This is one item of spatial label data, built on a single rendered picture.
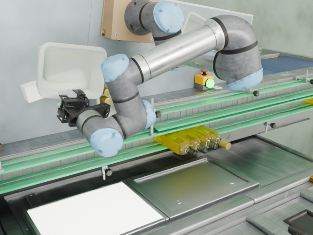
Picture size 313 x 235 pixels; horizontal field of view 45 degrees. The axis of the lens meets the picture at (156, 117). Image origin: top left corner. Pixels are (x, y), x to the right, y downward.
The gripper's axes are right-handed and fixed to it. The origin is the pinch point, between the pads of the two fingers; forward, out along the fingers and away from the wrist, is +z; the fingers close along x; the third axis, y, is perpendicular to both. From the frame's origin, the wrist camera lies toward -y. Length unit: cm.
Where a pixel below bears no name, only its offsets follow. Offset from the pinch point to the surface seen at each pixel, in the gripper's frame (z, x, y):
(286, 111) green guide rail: 17, 20, -142
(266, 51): 103, 5, -212
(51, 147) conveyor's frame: 18.5, 30.2, -2.8
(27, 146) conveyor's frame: 23.4, 31.4, 5.3
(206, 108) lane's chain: 21, 17, -82
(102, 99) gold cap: 29.8, 14.8, -27.9
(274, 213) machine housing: -40, 34, -73
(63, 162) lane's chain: 17.4, 37.1, -8.2
